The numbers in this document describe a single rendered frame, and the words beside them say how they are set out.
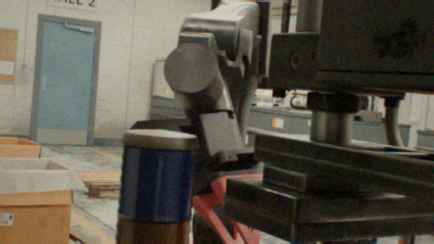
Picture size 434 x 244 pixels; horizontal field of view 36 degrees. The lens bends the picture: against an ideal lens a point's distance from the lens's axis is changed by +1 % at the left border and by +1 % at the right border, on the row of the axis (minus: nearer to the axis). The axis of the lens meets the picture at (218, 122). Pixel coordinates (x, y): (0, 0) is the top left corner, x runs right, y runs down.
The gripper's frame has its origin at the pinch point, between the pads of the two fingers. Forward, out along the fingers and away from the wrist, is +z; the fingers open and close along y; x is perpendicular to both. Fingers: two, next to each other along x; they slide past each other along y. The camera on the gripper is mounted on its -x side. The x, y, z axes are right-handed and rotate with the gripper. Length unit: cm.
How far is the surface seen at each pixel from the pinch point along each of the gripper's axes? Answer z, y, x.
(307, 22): -13.5, 23.7, -3.5
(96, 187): -174, -549, 205
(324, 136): -4.6, 19.6, -1.9
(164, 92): -437, -883, 498
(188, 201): 3.3, 33.3, -24.3
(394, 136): -4.6, 18.2, 8.1
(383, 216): 3.2, 20.0, 1.3
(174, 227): 4.4, 33.0, -25.2
